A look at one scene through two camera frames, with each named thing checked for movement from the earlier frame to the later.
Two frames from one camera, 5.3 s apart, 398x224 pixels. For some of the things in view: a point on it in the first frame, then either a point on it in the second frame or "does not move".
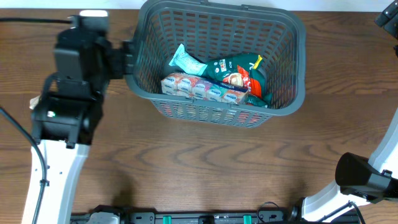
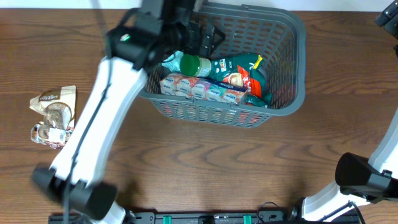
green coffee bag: x=239 y=70 does not move
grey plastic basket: x=213 y=28 does not move
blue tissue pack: x=194 y=86 does not move
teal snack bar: x=191 y=65 → x=173 y=61
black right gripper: x=388 y=17 does not move
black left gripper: x=114 y=69 → x=204 y=44
